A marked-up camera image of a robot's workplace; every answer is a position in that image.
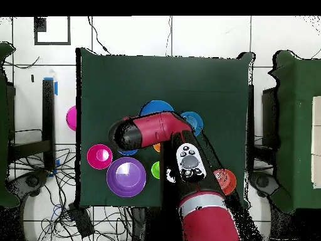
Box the orange bowl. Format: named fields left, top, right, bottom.
left=213, top=168, right=237, bottom=196

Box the small light blue bowl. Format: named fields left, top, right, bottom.
left=179, top=111, right=204, bottom=137

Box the black power strip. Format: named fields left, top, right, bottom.
left=68, top=203, right=95, bottom=238

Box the small pink bowl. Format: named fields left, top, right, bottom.
left=87, top=143, right=113, bottom=171

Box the large light blue bowl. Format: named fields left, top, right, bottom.
left=139, top=99, right=175, bottom=117

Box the floor cable tangle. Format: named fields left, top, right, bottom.
left=37, top=147, right=132, bottom=241

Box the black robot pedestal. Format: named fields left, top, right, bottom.
left=130, top=206, right=164, bottom=241

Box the black cable with plug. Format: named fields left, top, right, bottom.
left=87, top=16, right=112, bottom=55

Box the small dark blue bowl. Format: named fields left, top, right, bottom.
left=117, top=148, right=139, bottom=156

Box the green cup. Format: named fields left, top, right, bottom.
left=150, top=161, right=161, bottom=180

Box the black square frame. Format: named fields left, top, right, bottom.
left=34, top=16, right=71, bottom=46

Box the magenta bowl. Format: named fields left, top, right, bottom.
left=65, top=105, right=77, bottom=132

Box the dark green table cloth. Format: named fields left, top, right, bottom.
left=75, top=47, right=254, bottom=210

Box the black metal stand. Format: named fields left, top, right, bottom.
left=7, top=78, right=56, bottom=174

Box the large purple bowl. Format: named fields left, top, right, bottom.
left=105, top=156, right=147, bottom=198

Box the white box stack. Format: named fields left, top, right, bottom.
left=311, top=95, right=321, bottom=190

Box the neighbouring green table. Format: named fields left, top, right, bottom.
left=268, top=50, right=321, bottom=213
left=0, top=41, right=21, bottom=209

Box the black pedestal leg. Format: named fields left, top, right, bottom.
left=250, top=170, right=280, bottom=199
left=7, top=170, right=49, bottom=199

